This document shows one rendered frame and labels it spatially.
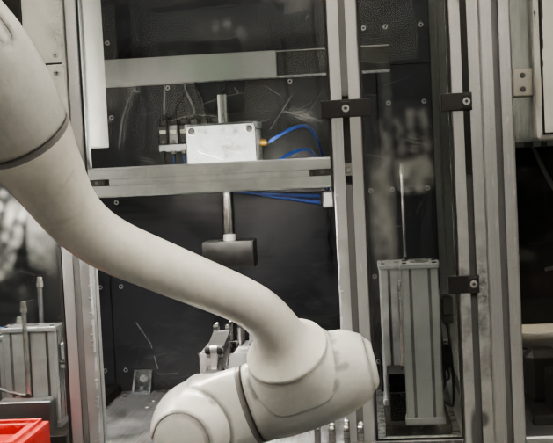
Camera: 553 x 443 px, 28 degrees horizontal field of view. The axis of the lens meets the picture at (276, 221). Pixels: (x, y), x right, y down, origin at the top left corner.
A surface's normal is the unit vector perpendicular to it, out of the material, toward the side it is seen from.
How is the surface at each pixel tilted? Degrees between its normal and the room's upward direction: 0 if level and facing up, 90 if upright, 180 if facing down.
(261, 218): 90
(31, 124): 115
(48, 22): 90
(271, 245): 90
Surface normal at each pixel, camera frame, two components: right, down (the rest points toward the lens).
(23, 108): 0.63, 0.30
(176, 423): -0.22, -0.14
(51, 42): -0.08, 0.06
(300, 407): 0.06, 0.49
